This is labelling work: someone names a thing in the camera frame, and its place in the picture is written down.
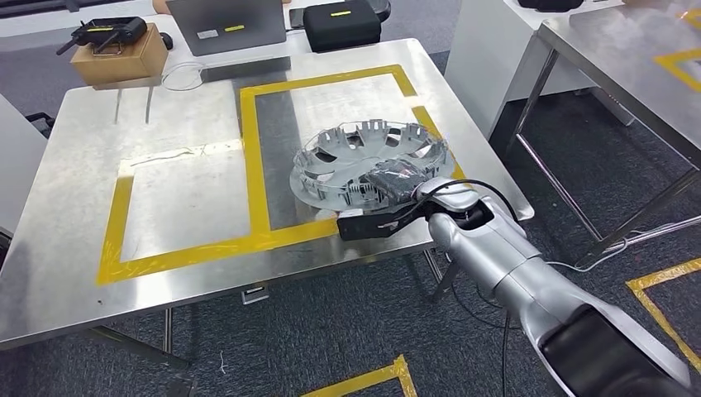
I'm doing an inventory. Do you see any steel table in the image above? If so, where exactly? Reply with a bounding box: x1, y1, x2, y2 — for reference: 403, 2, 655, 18
504, 0, 701, 270

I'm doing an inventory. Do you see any grey laptop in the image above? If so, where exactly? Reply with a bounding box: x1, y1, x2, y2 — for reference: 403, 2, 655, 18
165, 0, 289, 58

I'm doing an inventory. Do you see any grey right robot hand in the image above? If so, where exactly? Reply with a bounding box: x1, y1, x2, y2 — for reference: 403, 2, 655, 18
364, 159, 435, 202

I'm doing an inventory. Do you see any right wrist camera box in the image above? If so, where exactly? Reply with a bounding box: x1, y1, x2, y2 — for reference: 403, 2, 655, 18
335, 209, 420, 242

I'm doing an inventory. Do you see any steel workbench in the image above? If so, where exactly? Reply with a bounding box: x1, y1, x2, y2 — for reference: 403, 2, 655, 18
0, 36, 536, 371

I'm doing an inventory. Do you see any white table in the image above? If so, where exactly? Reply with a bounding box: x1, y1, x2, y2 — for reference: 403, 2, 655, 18
0, 93, 50, 237

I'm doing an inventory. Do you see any black camera cable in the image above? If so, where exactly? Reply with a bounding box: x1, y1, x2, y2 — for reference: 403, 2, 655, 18
391, 179, 520, 227

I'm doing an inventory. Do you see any yellow workbench tape frame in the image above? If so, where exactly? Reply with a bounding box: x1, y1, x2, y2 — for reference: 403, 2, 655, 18
95, 64, 468, 288

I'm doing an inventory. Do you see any grey wheel hubcap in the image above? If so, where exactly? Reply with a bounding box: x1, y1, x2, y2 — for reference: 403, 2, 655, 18
289, 118, 459, 213

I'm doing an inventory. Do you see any yellow floor tape square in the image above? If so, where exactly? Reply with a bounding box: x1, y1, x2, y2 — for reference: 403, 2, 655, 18
299, 355, 419, 397
626, 257, 701, 375

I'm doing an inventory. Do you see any black pouch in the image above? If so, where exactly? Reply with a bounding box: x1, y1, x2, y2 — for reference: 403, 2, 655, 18
517, 0, 584, 13

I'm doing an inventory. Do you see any black robot foot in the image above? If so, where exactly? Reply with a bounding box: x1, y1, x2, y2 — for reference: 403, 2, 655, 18
164, 374, 198, 397

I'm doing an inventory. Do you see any brown cardboard box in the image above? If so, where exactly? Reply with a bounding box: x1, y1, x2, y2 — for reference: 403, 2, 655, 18
69, 22, 170, 87

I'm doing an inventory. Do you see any black zip case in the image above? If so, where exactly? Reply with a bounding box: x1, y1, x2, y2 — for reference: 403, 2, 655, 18
302, 0, 384, 54

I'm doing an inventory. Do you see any black chair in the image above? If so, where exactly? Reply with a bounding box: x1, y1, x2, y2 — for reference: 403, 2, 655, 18
24, 112, 57, 139

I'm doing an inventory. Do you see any black remote controller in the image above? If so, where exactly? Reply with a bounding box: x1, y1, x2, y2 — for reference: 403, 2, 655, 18
55, 16, 149, 57

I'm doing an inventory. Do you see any yellow table tape frame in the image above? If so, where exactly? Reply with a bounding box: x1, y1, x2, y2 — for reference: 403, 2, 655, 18
653, 48, 701, 93

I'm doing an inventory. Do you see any white desk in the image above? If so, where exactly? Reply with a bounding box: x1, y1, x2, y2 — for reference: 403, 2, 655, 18
0, 0, 395, 92
444, 0, 637, 139

